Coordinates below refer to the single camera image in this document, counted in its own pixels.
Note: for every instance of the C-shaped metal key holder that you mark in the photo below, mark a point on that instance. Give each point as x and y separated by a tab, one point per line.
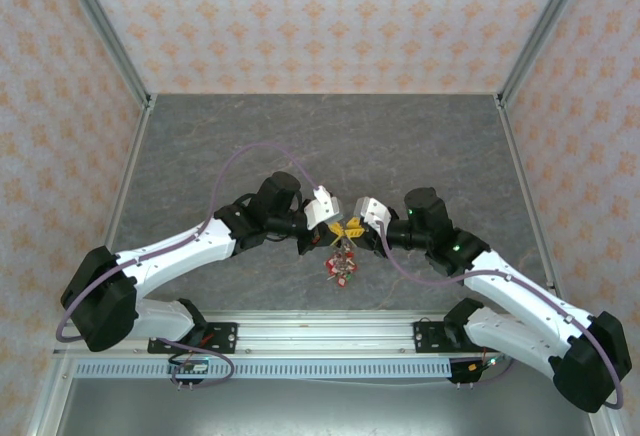
341	256

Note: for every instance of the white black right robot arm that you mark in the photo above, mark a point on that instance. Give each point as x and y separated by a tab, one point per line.
525	296

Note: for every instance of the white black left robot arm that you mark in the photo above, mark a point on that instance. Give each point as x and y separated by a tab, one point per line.
175	251

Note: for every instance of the grey metal shelf panel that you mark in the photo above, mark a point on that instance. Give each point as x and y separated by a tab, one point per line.
325	411

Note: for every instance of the small green circuit board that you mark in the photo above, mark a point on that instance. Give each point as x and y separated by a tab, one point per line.
190	367

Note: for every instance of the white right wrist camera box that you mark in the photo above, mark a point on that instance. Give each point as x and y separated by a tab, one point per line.
372	213

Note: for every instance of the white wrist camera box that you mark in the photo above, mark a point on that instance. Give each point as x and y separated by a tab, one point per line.
372	213
322	208

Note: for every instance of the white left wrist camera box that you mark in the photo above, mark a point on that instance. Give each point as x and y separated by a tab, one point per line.
322	208

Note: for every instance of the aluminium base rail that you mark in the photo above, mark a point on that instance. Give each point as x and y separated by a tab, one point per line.
325	331

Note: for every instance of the aluminium table side rail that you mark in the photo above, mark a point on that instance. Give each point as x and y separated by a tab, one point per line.
127	176
522	176

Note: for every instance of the aluminium frame post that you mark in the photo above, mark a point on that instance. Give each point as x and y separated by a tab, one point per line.
108	31
540	31

